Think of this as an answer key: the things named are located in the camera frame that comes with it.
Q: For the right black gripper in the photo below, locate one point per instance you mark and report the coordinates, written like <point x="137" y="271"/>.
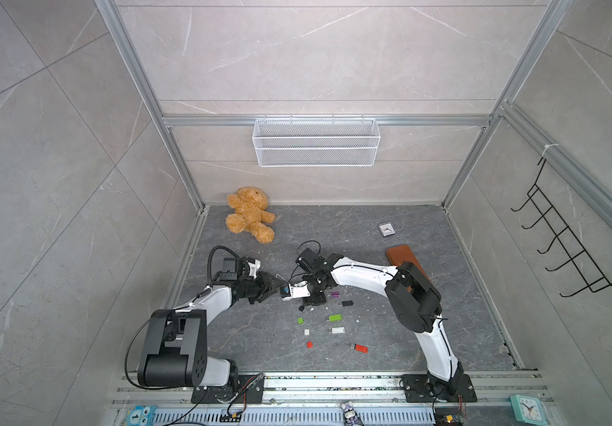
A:
<point x="315" y="301"/>

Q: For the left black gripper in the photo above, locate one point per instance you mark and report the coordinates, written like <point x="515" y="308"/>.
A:
<point x="266" y="285"/>

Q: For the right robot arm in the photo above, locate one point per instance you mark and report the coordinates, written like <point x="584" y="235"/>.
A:
<point x="414" y="299"/>

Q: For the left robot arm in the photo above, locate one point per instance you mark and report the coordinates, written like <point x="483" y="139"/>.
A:
<point x="175" y="348"/>

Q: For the red usb drive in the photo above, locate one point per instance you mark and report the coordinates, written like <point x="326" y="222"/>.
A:
<point x="360" y="348"/>

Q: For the brown leather wallet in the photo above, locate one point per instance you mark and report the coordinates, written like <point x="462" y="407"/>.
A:
<point x="403" y="254"/>

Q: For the brown teddy bear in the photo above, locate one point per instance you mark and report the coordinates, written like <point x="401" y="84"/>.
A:
<point x="250" y="214"/>

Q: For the small square pink-white packet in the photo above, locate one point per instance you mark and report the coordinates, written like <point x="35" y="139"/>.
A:
<point x="387" y="229"/>

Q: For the small purple toy figure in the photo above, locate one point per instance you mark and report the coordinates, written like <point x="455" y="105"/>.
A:
<point x="350" y="415"/>

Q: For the blue cartoon alarm clock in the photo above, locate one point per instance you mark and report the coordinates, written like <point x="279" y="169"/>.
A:
<point x="140" y="416"/>

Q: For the teal alarm clock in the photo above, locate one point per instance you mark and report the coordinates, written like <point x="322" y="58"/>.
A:
<point x="528" y="410"/>

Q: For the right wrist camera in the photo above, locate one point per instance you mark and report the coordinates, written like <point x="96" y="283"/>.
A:
<point x="294" y="291"/>

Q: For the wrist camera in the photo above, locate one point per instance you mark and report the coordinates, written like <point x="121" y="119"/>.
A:
<point x="294" y="291"/>
<point x="252" y="266"/>

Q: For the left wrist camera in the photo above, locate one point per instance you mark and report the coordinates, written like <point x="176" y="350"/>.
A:
<point x="252" y="266"/>

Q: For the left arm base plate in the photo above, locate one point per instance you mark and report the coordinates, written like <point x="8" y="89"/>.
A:
<point x="251" y="385"/>

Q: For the white wire mesh basket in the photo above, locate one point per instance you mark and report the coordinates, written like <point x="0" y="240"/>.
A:
<point x="334" y="142"/>

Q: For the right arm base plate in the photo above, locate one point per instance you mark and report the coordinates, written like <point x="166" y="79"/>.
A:
<point x="427" y="388"/>

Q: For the black wire hook rack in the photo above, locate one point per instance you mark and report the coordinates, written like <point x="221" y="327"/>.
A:
<point x="575" y="253"/>

